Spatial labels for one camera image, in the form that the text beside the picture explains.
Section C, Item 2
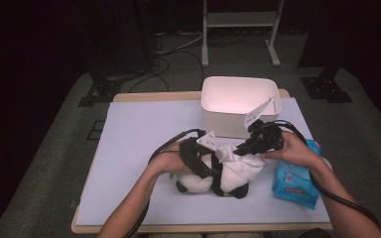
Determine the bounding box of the white metal stand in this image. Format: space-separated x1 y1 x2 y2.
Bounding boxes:
200 0 283 68

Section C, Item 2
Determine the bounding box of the person's right hand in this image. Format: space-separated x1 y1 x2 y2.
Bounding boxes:
260 131 322 172

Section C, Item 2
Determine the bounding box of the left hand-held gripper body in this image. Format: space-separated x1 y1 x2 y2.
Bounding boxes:
179 130 220 174

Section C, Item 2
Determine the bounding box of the person's left hand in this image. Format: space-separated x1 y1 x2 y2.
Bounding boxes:
146 141 193 181

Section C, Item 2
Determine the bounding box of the blue wet wipes pack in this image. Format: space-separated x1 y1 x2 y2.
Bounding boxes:
271 138 321 210

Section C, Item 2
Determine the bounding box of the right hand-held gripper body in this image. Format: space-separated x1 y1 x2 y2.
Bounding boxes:
243 97 284 155

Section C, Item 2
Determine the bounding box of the black stand base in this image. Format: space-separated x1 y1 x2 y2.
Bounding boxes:
300 65 353 104
77 59 123 108

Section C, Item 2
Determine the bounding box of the white wet wipe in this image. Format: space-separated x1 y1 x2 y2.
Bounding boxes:
215 142 268 182

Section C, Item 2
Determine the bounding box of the hand-held gripper cable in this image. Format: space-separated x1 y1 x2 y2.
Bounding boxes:
121 128 206 238
272 119 381 230

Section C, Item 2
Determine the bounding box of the black floor cable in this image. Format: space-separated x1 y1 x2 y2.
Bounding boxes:
128 49 206 94

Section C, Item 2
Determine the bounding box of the right hand-held gripper cable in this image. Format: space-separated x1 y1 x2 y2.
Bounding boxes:
272 119 381 230

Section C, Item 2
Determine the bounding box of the panda plush toy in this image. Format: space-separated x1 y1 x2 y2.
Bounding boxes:
175 150 251 199

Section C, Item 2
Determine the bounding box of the left hand-held gripper cable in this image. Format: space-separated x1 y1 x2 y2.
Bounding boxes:
121 128 206 238

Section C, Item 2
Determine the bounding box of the white plastic storage box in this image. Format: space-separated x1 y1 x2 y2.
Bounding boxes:
200 75 283 139

